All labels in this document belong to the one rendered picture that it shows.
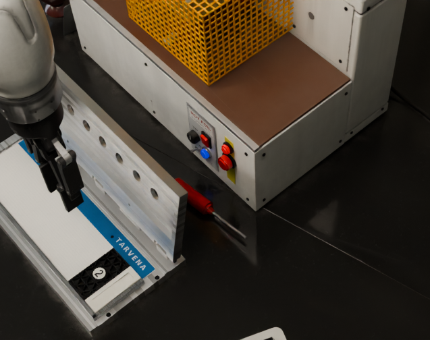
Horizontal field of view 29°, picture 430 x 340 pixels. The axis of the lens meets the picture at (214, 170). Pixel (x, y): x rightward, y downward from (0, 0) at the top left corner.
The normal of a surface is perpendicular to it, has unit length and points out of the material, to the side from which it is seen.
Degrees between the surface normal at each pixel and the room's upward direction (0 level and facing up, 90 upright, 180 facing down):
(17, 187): 0
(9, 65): 89
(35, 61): 91
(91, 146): 79
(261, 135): 0
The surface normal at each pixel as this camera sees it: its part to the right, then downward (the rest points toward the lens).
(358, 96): 0.65, 0.61
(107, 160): -0.76, 0.43
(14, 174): -0.05, -0.57
